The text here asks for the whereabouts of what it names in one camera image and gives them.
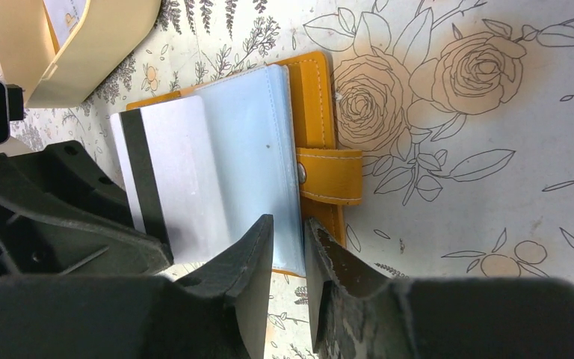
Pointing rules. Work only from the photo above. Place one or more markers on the floral patterned table mat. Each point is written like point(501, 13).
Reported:
point(464, 112)

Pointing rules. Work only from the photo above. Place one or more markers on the white card with black stripe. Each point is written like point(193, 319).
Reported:
point(169, 172)

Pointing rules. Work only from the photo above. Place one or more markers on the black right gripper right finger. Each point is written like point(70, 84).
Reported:
point(357, 312)

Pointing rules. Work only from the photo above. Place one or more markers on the white card with picture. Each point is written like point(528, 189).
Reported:
point(63, 17)

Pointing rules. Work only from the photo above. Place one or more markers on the yellow leather card holder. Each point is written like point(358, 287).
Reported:
point(274, 144)

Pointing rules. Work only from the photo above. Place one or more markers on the beige oval plastic tray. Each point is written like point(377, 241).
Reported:
point(62, 77)

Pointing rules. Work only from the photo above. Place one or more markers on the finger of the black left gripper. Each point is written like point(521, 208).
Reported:
point(60, 214)

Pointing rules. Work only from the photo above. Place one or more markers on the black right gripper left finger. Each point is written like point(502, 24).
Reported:
point(217, 311)

